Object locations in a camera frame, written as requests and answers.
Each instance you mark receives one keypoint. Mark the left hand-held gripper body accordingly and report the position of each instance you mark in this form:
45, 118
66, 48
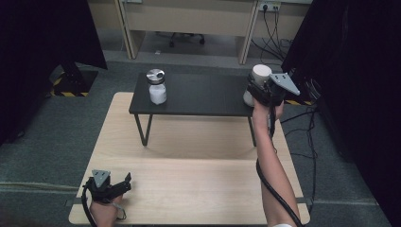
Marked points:
105, 189

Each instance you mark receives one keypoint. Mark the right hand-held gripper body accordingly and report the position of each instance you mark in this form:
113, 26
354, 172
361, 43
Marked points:
277, 90

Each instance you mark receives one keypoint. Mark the white cylindrical bottle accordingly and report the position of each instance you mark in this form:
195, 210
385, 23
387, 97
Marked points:
261, 74

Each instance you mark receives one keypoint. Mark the small black shelf table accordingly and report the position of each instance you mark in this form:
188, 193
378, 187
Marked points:
201, 93

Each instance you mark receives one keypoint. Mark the glass jar with silver lid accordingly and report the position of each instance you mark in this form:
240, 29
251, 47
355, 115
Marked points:
156, 88

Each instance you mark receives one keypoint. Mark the person's left hand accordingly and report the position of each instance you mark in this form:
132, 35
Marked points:
105, 214

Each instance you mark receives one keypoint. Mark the person's right hand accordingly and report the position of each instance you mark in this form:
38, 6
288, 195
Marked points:
263, 115

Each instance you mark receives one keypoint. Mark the black stand base striped tape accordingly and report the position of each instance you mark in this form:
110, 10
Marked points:
74, 83
299, 97

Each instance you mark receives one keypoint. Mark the black curtain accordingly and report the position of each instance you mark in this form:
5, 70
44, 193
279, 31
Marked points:
356, 94
38, 47

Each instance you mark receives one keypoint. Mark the black office chair base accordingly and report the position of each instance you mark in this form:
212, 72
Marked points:
186, 37

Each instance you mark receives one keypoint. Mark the beige office desk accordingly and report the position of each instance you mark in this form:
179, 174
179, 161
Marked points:
189, 19

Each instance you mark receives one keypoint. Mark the white wall power socket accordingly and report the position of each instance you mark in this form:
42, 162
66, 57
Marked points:
269, 5

